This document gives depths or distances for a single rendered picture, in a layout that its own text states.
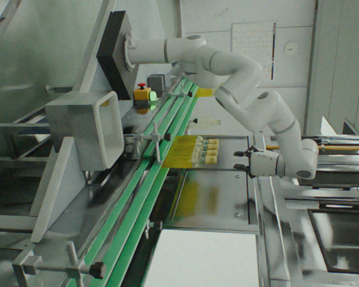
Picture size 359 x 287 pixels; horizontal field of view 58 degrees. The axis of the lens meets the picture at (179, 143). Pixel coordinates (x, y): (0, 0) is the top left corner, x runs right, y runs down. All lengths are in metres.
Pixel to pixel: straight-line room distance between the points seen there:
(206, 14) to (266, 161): 5.96
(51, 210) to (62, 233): 0.08
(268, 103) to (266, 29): 6.06
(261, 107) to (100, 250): 0.61
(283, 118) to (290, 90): 6.28
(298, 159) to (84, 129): 0.69
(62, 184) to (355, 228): 0.99
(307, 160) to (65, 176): 0.76
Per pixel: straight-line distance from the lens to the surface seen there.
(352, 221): 1.35
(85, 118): 1.01
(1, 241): 1.36
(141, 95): 1.56
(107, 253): 0.84
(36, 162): 1.60
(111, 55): 1.20
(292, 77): 7.28
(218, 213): 1.22
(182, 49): 1.27
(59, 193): 0.99
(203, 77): 1.20
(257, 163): 1.27
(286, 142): 1.11
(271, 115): 1.04
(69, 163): 1.02
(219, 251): 1.06
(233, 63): 1.07
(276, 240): 1.12
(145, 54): 1.30
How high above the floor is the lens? 1.25
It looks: 10 degrees down
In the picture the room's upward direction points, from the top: 90 degrees clockwise
